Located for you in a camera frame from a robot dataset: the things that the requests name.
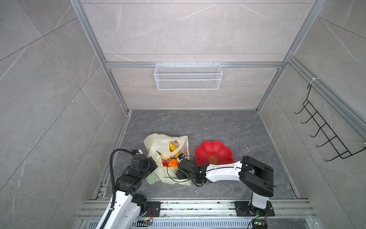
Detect orange fake fruit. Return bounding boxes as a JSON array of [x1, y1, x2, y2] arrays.
[[167, 158, 179, 167]]

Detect yellowish plastic bag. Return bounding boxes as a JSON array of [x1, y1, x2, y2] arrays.
[[144, 133, 192, 186]]

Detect red flower-shaped plate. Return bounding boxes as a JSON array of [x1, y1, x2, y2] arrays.
[[195, 141, 234, 166]]

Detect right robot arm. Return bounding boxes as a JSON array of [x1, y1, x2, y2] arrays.
[[175, 156, 275, 216]]

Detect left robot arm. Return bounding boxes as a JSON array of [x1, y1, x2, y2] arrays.
[[97, 149, 157, 229]]

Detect red fake fruit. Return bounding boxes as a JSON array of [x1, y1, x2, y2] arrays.
[[162, 159, 168, 166]]

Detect yellow fake banana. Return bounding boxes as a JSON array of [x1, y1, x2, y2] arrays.
[[169, 142, 176, 152]]

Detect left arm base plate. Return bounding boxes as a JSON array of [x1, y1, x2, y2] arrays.
[[147, 201, 162, 218]]

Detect left black corrugated cable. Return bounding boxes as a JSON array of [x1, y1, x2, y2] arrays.
[[98, 148, 135, 229]]

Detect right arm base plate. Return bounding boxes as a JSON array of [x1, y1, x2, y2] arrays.
[[234, 201, 275, 217]]

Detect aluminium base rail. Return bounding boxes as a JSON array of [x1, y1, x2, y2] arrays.
[[77, 199, 318, 221]]

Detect white wire mesh basket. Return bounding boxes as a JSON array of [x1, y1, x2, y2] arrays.
[[154, 64, 223, 90]]

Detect black wire hook rack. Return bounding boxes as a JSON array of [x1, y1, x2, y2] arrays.
[[294, 84, 366, 162]]

